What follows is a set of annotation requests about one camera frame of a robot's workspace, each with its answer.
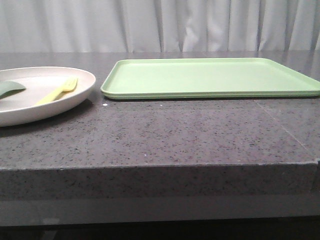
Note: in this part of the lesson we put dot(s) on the yellow plastic fork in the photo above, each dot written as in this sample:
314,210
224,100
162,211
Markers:
68,86

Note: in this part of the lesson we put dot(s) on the beige round plate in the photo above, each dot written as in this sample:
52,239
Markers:
21,108

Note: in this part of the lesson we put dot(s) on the green utensil on plate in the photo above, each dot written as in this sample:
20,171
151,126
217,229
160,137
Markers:
8,88

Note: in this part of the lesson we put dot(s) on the light green plastic tray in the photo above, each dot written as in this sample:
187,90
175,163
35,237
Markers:
185,78

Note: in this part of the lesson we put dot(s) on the grey pleated curtain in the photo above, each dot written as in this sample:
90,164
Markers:
133,26

